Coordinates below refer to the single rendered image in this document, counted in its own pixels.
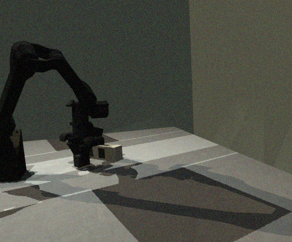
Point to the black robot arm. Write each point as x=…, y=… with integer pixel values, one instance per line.
x=24, y=62

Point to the black two-prong plug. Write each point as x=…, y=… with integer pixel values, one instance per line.
x=78, y=160

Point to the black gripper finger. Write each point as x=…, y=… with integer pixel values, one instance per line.
x=84, y=151
x=74, y=147

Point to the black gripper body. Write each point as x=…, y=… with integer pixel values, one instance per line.
x=81, y=134

